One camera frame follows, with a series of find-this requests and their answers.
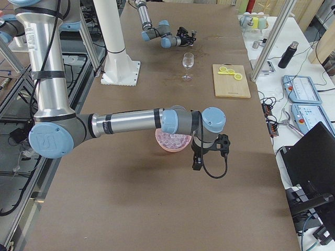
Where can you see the yellow plastic knife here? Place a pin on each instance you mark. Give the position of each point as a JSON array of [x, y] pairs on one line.
[[227, 73]]

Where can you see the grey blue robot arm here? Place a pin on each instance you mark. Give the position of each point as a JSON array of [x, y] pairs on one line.
[[163, 30]]

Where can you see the second grey blue robot arm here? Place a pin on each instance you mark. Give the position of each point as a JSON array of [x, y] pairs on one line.
[[60, 126]]

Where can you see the clear ice cubes pile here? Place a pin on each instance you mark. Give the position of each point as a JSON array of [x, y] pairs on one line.
[[173, 141]]

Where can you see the upper lemon slice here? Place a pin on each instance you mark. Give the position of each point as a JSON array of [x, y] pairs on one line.
[[238, 76]]

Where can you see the teach pendant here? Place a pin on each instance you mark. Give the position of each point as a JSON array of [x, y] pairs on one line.
[[307, 116], [301, 89]]

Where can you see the yellow cup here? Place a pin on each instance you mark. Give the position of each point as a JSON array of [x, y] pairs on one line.
[[254, 22]]

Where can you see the black water bottle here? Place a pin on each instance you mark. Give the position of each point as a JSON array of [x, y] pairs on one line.
[[288, 54]]

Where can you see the lower lemon slice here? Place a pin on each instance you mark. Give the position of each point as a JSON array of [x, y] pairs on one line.
[[223, 69]]

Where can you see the steel double jigger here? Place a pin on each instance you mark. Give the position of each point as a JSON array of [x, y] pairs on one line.
[[193, 37]]

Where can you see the aluminium frame post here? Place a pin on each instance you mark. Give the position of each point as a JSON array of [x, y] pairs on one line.
[[273, 36]]

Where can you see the clear wine glass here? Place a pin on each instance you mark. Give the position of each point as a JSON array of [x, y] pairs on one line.
[[188, 62]]

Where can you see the lower teach pendant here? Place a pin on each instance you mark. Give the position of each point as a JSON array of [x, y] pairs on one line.
[[307, 116]]

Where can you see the pink bowl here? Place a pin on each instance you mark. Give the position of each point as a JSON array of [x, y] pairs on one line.
[[159, 131]]

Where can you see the bamboo cutting board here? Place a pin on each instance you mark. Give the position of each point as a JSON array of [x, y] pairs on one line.
[[227, 86]]

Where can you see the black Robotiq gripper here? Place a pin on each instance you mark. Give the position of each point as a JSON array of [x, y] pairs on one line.
[[185, 40]]

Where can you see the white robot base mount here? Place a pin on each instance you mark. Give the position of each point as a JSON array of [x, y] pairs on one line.
[[119, 68]]

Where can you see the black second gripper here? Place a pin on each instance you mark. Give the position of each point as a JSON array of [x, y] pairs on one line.
[[199, 151]]

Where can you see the mint green cup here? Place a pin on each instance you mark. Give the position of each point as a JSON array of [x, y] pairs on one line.
[[261, 23]]

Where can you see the upper teach pendant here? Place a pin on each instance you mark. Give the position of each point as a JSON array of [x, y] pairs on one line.
[[301, 89]]

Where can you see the black monitor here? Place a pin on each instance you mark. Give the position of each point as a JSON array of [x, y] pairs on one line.
[[310, 164]]

